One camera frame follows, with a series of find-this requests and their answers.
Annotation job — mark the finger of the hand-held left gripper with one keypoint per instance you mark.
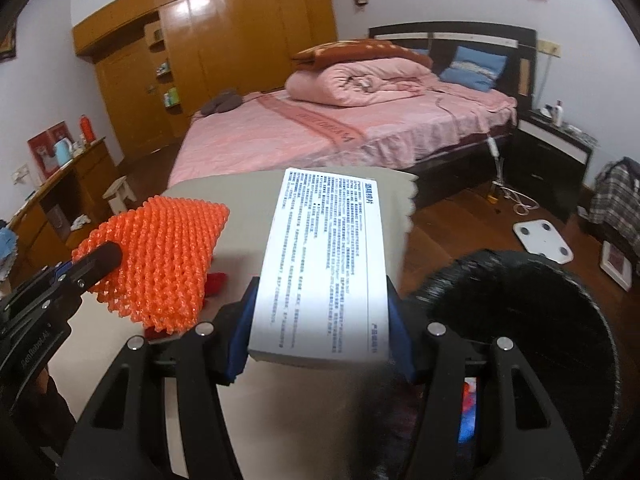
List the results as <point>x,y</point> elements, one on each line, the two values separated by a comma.
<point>97,260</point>

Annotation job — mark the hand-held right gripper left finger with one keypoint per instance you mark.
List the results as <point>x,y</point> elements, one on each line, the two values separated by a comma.
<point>237,342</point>

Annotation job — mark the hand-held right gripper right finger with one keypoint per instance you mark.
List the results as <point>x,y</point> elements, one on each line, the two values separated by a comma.
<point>401,345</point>

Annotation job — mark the orange foam net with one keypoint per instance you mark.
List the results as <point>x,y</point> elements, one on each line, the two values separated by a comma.
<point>165,260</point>

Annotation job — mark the white printed paper box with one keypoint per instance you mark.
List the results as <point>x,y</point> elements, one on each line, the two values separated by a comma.
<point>325,260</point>

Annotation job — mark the black lined trash bin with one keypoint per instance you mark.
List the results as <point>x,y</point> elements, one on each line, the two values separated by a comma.
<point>525,310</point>

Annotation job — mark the person's left forearm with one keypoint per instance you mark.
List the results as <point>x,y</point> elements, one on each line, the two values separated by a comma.
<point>35,420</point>

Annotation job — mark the white crumpled cloth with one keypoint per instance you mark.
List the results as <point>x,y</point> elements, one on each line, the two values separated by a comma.
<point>80,223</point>

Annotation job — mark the red cloth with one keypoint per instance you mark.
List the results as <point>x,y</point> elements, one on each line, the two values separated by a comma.
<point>216,284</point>

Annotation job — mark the small wooden stool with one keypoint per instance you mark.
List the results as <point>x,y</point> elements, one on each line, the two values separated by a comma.
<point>119,192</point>

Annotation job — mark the blue cloth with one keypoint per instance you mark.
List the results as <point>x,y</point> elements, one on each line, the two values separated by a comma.
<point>7,250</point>

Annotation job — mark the wooden desk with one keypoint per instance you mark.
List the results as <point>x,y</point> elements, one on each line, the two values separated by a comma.
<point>95,160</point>

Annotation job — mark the light blue kettle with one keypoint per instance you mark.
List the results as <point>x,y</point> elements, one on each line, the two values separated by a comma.
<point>62,152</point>

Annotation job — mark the red framed photo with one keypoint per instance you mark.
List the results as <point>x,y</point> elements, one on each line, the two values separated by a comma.
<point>42,160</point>
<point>59,130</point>

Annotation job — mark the red thermos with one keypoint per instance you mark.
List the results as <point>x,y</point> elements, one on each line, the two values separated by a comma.
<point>87,129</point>

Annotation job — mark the beige cloth covered table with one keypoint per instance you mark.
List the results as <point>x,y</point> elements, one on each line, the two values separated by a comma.
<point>240,200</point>

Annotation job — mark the white bathroom scale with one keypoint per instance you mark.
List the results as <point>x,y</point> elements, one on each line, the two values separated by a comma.
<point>542,239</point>

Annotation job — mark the bed with pink sheet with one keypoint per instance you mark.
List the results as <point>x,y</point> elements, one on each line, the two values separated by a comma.
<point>300,155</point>

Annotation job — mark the dark nightstand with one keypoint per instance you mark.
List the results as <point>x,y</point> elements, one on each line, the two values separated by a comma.
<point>545,170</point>

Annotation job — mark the white framed picture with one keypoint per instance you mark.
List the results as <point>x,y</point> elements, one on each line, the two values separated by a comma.
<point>615,265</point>

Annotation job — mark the small cardboard box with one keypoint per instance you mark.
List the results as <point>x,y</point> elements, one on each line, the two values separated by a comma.
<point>158,34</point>

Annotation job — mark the plaid cloth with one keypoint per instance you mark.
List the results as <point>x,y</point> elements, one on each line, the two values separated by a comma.
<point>617,195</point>

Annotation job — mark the wooden wardrobe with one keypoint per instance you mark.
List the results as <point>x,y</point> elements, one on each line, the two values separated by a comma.
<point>240,35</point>

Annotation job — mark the folded pink quilt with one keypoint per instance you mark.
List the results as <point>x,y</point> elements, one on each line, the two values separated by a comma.
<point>345,84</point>

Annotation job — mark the white power strip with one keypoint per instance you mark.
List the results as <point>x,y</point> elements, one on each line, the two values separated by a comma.
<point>575,130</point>

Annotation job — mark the white bottle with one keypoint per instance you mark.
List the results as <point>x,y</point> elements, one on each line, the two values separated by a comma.
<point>558,114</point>

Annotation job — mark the blue pillow with patterned trim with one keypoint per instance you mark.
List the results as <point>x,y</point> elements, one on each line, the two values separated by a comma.
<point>472,67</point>

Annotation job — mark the folded brown blanket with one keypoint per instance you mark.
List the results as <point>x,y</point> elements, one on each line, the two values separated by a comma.
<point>350,50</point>

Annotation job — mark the white wall socket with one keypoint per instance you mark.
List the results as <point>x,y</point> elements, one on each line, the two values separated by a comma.
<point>21,172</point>

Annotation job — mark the framed wall hanging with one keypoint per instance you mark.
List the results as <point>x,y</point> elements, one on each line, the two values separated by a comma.
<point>7,42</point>

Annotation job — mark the beige wall socket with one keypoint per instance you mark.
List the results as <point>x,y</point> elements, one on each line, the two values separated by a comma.
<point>550,47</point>

